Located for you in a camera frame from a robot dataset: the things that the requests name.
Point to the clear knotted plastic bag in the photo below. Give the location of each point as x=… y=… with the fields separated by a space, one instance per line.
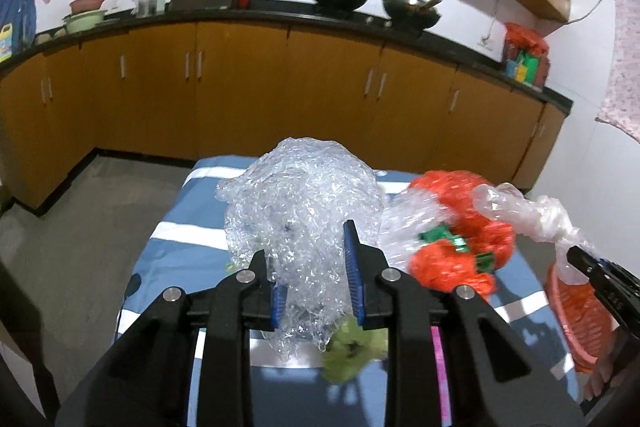
x=525 y=212

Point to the stacked bowls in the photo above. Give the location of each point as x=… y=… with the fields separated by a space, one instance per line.
x=85 y=22

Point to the wall socket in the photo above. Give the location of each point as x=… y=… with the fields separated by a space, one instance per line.
x=485 y=41

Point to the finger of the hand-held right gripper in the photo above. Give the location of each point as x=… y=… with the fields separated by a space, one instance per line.
x=585 y=261
x=622 y=271

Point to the yellow-green wrapper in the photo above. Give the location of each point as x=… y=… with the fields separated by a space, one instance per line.
x=350 y=352

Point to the large clear bubble wrap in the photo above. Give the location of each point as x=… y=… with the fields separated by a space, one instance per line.
x=305 y=207

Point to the black wok with lid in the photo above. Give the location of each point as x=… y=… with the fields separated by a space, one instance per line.
x=412 y=9

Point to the blue white striped cloth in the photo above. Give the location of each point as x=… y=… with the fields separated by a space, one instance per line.
x=185 y=252

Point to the black countertop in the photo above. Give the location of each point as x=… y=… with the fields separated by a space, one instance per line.
x=280 y=13

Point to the wooden base cabinets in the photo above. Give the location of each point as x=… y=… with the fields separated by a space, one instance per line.
x=320 y=97

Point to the floral cloth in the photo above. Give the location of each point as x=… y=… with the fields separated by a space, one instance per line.
x=622 y=72

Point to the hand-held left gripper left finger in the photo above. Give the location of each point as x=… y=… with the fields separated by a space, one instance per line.
x=279 y=307

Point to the orange and green wrapper bundle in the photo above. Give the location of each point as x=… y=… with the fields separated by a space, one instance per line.
x=465 y=232

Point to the person's right hand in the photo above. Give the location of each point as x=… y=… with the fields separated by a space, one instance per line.
x=602 y=377

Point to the yellow bottle with blue label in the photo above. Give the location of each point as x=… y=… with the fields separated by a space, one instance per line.
x=6 y=44

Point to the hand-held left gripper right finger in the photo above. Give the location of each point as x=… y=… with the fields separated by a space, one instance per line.
x=353 y=277

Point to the pink basin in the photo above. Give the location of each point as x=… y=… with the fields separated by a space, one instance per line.
x=87 y=5

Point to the red plastic basket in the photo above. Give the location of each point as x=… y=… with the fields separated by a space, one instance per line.
x=582 y=322

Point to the red bag of colourful items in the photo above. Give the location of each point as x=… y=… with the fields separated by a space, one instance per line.
x=525 y=52

